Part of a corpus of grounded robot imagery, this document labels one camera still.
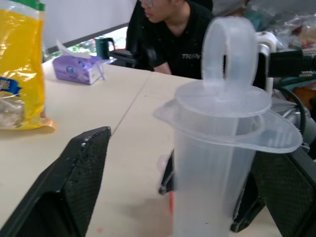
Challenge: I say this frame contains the dark green mug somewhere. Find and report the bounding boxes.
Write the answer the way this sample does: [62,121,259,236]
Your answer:
[94,36,116,60]

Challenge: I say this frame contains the large translucent plastic syringe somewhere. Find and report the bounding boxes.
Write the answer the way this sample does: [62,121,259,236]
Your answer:
[153,16,304,237]

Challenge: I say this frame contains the pile of plastic bags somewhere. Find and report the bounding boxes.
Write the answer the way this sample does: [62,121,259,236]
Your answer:
[212,0,316,51]

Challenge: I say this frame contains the black office chair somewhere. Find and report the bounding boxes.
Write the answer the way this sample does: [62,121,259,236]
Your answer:
[108,0,154,72]

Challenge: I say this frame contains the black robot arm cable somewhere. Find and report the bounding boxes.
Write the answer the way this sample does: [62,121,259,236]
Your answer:
[278,85,308,136]

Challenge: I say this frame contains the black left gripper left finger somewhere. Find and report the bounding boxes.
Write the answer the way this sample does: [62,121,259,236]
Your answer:
[0,126,112,237]

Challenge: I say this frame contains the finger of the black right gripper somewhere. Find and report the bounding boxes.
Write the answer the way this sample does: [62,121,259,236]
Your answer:
[158,150,175,195]
[230,170,266,233]

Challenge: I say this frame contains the person in black shirt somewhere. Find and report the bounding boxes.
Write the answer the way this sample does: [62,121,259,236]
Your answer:
[137,0,216,80]

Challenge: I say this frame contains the purple tissue box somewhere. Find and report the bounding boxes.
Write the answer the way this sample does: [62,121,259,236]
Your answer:
[52,39,106,85]

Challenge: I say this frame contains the yellow snack bag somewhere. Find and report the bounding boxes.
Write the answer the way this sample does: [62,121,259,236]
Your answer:
[0,0,57,131]

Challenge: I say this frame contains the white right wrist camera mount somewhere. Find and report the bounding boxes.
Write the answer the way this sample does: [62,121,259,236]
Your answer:
[255,31,277,97]

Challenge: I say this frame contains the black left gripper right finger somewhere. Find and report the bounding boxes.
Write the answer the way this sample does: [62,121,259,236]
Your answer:
[251,145,316,237]

